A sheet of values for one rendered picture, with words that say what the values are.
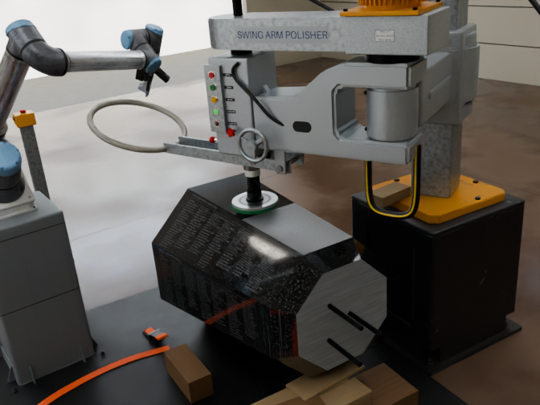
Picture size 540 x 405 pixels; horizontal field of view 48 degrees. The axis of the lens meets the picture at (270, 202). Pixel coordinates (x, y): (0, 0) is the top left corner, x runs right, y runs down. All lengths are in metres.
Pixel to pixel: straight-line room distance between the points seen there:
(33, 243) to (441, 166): 1.96
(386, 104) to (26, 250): 1.81
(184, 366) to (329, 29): 1.69
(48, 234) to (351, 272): 1.48
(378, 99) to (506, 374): 1.55
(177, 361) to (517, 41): 7.05
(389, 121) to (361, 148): 0.15
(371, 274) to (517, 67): 6.81
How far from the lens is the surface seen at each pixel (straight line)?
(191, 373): 2.98
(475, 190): 3.13
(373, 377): 2.92
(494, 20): 9.21
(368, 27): 2.19
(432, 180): 3.00
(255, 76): 2.52
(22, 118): 4.23
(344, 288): 2.47
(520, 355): 3.33
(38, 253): 3.13
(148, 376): 3.22
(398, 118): 2.27
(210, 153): 2.77
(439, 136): 2.92
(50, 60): 2.62
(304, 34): 2.32
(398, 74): 2.20
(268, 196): 2.81
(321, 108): 2.36
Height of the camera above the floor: 1.94
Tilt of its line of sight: 23 degrees down
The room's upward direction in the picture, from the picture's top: 5 degrees counter-clockwise
